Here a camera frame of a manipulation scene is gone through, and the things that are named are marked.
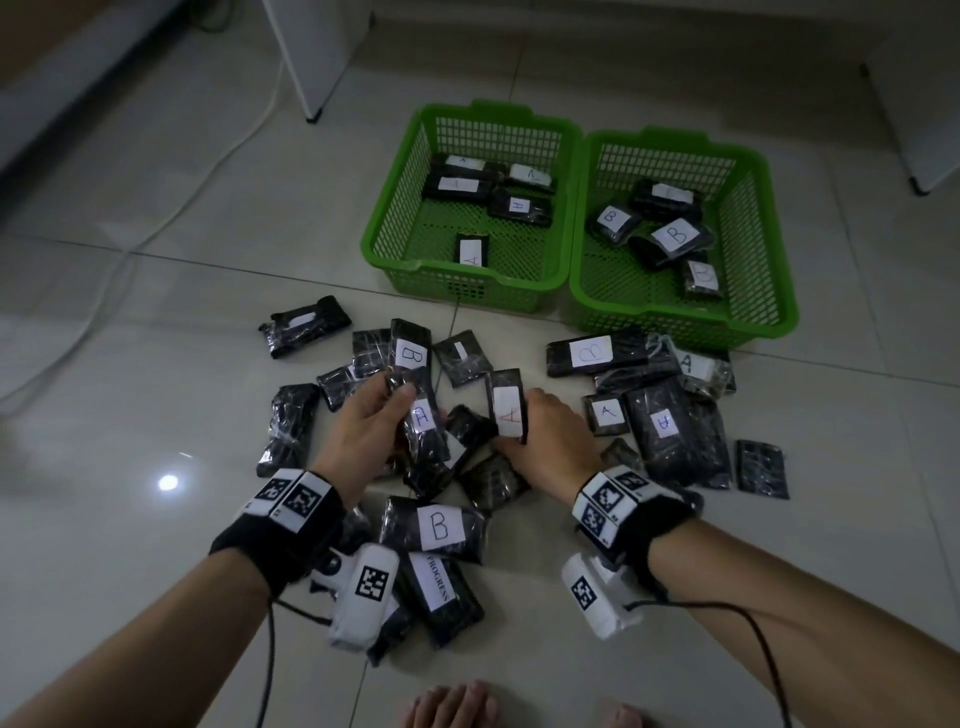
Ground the person's right hand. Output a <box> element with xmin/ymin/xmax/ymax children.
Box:
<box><xmin>491</xmin><ymin>387</ymin><xmax>605</xmax><ymax>498</ymax></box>

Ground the person's left hand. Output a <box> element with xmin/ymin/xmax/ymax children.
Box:
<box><xmin>311</xmin><ymin>371</ymin><xmax>421</xmax><ymax>502</ymax></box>

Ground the person's right forearm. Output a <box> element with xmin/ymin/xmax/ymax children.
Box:
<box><xmin>648</xmin><ymin>517</ymin><xmax>960</xmax><ymax>728</ymax></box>

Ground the person's left forearm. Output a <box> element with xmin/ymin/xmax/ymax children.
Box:
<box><xmin>0</xmin><ymin>551</ymin><xmax>275</xmax><ymax>728</ymax></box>

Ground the green plastic basket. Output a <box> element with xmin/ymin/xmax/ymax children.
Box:
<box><xmin>568</xmin><ymin>127</ymin><xmax>800</xmax><ymax>354</ymax></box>
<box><xmin>360</xmin><ymin>99</ymin><xmax>585</xmax><ymax>315</ymax></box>

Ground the pile of black packets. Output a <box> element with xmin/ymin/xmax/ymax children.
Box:
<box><xmin>256</xmin><ymin>294</ymin><xmax>790</xmax><ymax>669</ymax></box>

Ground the person's bare foot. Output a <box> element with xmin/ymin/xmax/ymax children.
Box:
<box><xmin>401</xmin><ymin>680</ymin><xmax>500</xmax><ymax>728</ymax></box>
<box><xmin>596</xmin><ymin>699</ymin><xmax>661</xmax><ymax>728</ymax></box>

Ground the white cabinet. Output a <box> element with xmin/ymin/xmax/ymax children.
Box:
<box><xmin>258</xmin><ymin>0</ymin><xmax>374</xmax><ymax>123</ymax></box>

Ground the white furniture panel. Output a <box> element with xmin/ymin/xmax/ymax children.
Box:
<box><xmin>858</xmin><ymin>22</ymin><xmax>960</xmax><ymax>198</ymax></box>

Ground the black wrist strap with markers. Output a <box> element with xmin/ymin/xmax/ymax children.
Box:
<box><xmin>208</xmin><ymin>468</ymin><xmax>348</xmax><ymax>601</ymax></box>
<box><xmin>571</xmin><ymin>465</ymin><xmax>706</xmax><ymax>594</ymax></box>

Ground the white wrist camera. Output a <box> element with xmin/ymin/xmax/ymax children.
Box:
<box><xmin>311</xmin><ymin>543</ymin><xmax>402</xmax><ymax>654</ymax></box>
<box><xmin>561</xmin><ymin>553</ymin><xmax>646</xmax><ymax>642</ymax></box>

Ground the black cable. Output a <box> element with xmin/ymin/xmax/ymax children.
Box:
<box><xmin>255</xmin><ymin>592</ymin><xmax>331</xmax><ymax>728</ymax></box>
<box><xmin>622</xmin><ymin>596</ymin><xmax>796</xmax><ymax>728</ymax></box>

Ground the white floor cable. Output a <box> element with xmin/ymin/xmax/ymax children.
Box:
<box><xmin>0</xmin><ymin>60</ymin><xmax>290</xmax><ymax>414</ymax></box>

